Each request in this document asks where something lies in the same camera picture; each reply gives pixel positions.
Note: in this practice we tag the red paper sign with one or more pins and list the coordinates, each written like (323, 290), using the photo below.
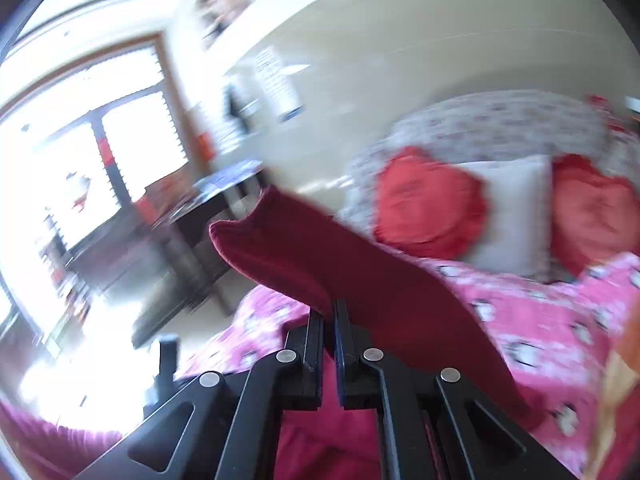
(206, 149)

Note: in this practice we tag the eye chart poster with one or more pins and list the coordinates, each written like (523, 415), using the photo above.
(275, 80)

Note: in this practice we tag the red heart pillow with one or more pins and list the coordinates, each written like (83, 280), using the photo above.
(595, 210)
(425, 205)

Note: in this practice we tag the dark red garment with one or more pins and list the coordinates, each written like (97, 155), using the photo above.
(310, 255)

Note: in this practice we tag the floral pillow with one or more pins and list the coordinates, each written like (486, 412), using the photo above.
(475, 115)

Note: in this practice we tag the pink penguin blanket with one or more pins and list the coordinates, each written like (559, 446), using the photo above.
(540, 320)

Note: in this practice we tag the dark hanging cloth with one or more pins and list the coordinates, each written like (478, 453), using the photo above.
(234, 107)

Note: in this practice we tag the white pillow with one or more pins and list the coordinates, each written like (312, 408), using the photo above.
(515, 220)

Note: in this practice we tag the red ruffled cloth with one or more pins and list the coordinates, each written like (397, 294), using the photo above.
(607, 115)

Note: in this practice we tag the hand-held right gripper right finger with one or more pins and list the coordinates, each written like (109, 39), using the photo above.
(345, 352)

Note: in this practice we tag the window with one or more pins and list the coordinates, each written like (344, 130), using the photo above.
(135, 145)

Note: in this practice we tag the dark wooden table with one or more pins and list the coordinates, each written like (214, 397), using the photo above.
(200, 245)

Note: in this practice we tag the magenta cloth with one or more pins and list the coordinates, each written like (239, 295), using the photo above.
(55, 440)

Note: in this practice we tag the wall poster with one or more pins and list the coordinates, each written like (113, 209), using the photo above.
(225, 10)

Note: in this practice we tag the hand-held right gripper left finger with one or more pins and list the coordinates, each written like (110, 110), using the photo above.
(312, 352)

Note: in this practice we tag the orange floral blanket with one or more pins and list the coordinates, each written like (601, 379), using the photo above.
(620, 390)

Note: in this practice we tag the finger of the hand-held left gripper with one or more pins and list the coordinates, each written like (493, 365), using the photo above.
(169, 365)

